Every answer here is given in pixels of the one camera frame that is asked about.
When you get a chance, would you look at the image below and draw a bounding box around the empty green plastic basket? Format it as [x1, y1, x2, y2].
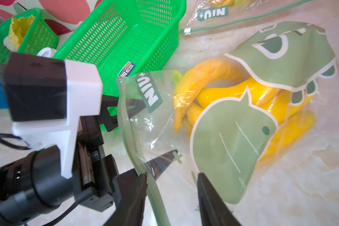
[54, 1, 186, 97]

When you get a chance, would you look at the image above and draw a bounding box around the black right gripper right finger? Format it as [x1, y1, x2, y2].
[197, 173, 241, 226]

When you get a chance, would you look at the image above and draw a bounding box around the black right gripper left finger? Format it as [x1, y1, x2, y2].
[104, 174, 147, 226]

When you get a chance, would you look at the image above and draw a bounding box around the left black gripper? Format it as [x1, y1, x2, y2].
[72, 95, 178, 212]

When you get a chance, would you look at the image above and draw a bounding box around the napa cabbage toy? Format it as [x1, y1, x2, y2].
[3, 15, 36, 52]

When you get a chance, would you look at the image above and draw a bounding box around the green basket with vegetables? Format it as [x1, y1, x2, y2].
[0, 8, 58, 63]

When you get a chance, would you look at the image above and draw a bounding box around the white lidded cup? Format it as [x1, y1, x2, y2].
[37, 47, 57, 58]

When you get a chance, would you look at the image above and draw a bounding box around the zip bag of bananas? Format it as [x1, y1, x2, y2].
[180, 0, 308, 35]
[117, 21, 339, 226]

